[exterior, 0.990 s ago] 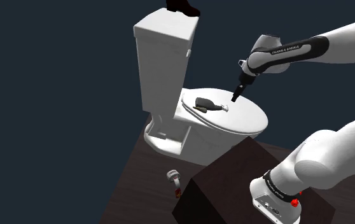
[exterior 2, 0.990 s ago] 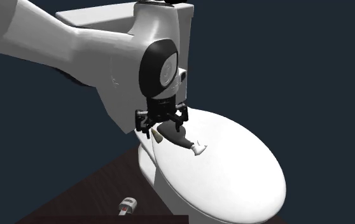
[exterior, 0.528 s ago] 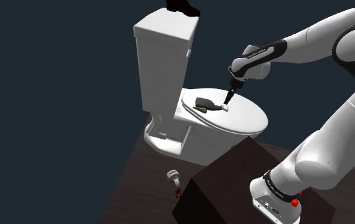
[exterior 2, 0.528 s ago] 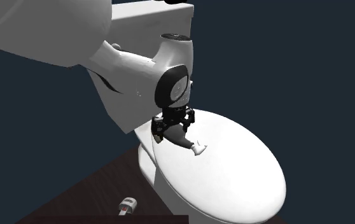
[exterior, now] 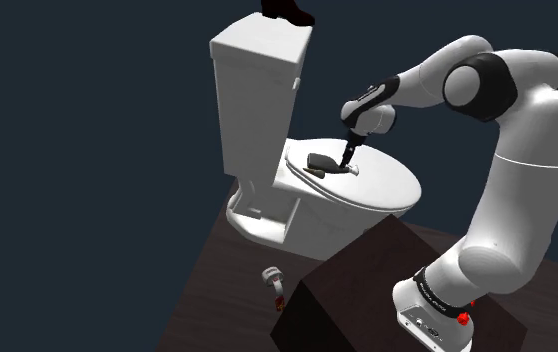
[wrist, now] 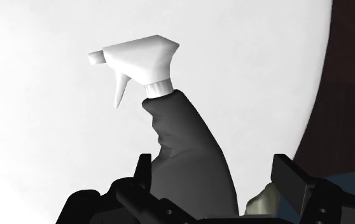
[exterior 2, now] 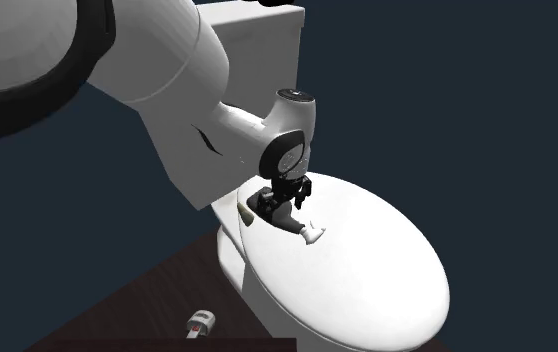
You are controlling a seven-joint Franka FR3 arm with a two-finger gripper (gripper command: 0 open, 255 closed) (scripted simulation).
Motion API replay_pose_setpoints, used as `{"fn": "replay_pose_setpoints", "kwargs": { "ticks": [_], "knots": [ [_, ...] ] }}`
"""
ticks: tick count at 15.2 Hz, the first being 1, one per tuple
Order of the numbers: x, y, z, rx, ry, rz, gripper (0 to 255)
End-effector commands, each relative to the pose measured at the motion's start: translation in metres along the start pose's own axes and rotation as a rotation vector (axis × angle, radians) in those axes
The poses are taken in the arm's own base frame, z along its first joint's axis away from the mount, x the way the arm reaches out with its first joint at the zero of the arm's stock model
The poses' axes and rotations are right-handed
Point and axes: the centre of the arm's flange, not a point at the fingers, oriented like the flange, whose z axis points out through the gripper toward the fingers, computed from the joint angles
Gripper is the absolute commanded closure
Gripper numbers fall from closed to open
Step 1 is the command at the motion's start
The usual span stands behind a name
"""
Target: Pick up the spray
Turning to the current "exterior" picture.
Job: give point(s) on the dark olive pen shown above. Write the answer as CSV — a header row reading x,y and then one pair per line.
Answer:
x,y
315,172

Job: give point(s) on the grey and red plunger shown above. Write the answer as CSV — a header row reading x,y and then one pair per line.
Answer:
x,y
274,282

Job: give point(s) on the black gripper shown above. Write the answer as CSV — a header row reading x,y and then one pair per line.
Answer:
x,y
349,148

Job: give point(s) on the dark brown robot stand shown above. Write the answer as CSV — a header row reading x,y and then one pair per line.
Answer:
x,y
371,287

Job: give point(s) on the white toilet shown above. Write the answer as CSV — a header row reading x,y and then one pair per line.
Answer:
x,y
259,97

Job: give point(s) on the dark object on tank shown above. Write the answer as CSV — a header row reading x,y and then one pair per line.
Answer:
x,y
286,10

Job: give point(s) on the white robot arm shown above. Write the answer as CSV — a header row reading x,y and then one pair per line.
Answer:
x,y
518,195

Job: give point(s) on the dark spray bottle white nozzle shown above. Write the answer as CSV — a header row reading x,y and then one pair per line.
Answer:
x,y
325,163

